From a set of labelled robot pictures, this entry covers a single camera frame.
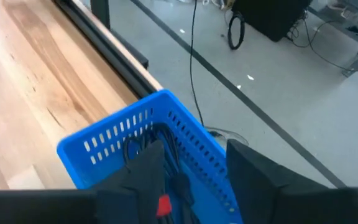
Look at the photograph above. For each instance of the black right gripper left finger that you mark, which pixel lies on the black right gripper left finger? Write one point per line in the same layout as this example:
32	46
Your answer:
141	180

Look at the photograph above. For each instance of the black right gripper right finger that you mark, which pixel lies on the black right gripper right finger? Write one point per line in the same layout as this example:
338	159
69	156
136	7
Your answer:
275	193

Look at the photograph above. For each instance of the blue plastic basket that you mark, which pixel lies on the blue plastic basket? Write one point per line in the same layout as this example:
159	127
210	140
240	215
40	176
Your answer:
104	137

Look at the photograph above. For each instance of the black box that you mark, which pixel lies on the black box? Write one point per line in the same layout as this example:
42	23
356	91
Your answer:
269	18

